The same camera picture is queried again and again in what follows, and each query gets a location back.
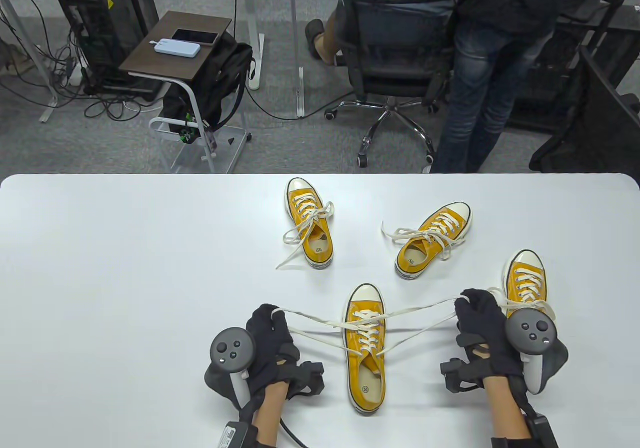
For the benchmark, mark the person's left hand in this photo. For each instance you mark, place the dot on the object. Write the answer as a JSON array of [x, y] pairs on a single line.
[[272, 348]]

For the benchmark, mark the person's right hand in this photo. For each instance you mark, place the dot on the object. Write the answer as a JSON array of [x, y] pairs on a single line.
[[482, 328]]

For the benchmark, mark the grey hand controller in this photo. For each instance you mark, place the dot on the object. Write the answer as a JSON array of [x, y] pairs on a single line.
[[530, 330], [232, 349]]

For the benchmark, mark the person's left forearm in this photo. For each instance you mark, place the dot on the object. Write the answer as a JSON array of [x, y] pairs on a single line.
[[267, 418]]

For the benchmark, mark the person's right forearm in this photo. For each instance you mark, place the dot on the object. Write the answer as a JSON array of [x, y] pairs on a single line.
[[505, 408]]

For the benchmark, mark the green backpack charm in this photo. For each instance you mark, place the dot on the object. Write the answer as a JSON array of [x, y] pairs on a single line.
[[187, 135]]

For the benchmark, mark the black mesh chair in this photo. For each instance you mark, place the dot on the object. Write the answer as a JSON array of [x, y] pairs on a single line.
[[600, 117]]

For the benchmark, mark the black computer tower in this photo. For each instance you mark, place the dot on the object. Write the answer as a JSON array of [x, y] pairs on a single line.
[[110, 22], [550, 92]]

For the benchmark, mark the white desk leg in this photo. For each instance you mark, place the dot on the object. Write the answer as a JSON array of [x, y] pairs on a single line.
[[48, 112], [256, 67], [300, 92]]

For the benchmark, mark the black backpack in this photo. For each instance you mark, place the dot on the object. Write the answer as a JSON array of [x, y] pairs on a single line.
[[220, 82]]

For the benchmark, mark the black office chair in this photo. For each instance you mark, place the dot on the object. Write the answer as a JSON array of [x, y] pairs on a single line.
[[395, 37]]

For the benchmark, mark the brown side table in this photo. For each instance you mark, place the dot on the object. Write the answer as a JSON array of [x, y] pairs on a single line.
[[165, 60]]

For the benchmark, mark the light blue power bank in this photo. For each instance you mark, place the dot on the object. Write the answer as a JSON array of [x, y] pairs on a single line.
[[177, 47]]

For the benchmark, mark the black smartphone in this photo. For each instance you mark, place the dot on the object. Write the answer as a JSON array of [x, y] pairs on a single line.
[[195, 36]]

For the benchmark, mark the white power strip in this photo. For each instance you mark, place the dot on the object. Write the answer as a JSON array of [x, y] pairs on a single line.
[[75, 78]]

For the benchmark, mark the black desk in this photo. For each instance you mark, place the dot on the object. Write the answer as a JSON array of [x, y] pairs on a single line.
[[625, 15]]

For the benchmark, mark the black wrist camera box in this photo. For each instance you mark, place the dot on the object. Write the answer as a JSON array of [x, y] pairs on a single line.
[[235, 435], [542, 433]]

